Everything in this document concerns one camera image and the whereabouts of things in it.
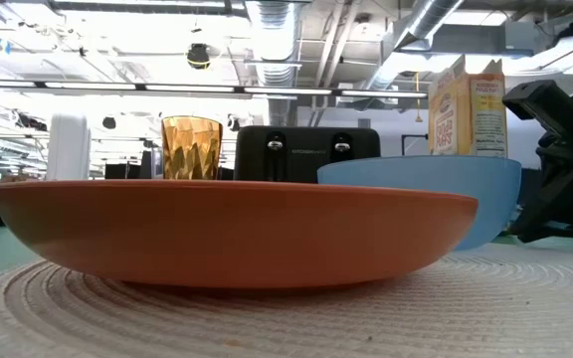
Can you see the yellow cereal box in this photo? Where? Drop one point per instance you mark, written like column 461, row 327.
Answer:
column 460, row 119

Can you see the blue bowl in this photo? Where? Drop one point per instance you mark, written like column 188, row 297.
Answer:
column 485, row 189

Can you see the black four-slot toaster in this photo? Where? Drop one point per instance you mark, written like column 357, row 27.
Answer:
column 306, row 154

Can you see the large white plate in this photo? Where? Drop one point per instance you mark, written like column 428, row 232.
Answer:
column 286, row 323

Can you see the orange plate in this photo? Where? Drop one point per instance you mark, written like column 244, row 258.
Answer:
column 217, row 229

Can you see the long ceiling light bar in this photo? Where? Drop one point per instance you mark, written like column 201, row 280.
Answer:
column 217, row 89

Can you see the faceted tinted glass tumbler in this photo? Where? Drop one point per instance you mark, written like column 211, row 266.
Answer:
column 192, row 149

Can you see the glass of milk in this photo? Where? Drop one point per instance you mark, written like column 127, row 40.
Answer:
column 67, row 149

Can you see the silver ceiling air duct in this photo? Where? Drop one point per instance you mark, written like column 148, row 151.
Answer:
column 276, row 40

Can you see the black ceiling dome camera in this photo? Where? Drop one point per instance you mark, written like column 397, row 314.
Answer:
column 198, row 55

